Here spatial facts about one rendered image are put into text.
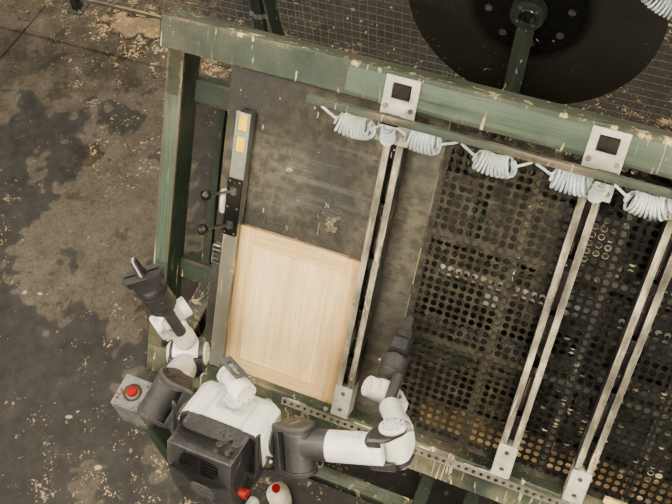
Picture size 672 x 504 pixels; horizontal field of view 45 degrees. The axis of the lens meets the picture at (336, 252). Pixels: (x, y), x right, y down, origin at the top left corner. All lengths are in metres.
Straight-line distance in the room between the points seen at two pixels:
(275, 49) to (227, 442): 1.11
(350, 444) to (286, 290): 0.67
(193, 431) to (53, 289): 2.24
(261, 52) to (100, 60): 3.14
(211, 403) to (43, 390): 1.87
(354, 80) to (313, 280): 0.71
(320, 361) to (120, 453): 1.42
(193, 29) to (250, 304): 0.94
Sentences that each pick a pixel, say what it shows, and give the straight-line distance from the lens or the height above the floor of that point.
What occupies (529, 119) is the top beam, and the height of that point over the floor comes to 1.91.
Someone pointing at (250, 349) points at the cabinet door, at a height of 0.98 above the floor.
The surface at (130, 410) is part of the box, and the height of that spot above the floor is 0.92.
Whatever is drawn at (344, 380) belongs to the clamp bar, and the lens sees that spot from 2.73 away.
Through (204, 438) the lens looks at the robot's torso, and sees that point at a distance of 2.31.
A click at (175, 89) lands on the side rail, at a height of 1.72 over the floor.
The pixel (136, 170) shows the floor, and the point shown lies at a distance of 4.75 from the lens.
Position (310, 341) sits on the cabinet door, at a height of 1.07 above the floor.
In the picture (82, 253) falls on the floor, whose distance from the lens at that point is 4.50.
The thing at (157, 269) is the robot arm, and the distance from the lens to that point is 2.37.
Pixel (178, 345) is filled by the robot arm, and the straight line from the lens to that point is 2.65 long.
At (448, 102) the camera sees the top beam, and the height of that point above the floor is 1.91.
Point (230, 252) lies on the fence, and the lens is 2.71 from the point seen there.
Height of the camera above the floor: 3.52
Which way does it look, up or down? 57 degrees down
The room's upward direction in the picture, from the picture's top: 5 degrees counter-clockwise
